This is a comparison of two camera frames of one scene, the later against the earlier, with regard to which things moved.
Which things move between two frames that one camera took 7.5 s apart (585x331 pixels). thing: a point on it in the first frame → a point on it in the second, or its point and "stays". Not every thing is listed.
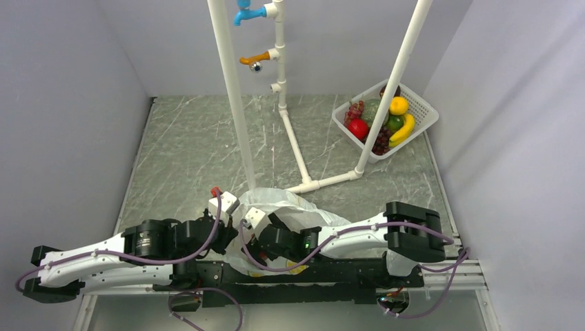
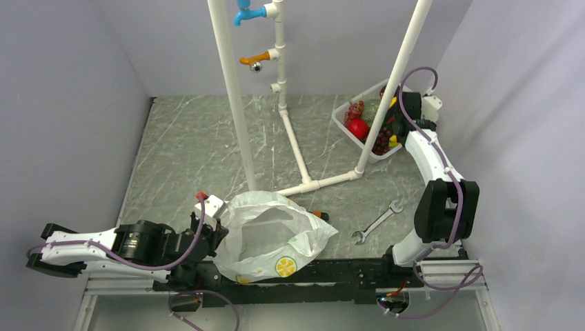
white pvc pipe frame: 276,8 stays
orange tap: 251,59 stays
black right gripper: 253,247 → 392,114
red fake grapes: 355,112 stays
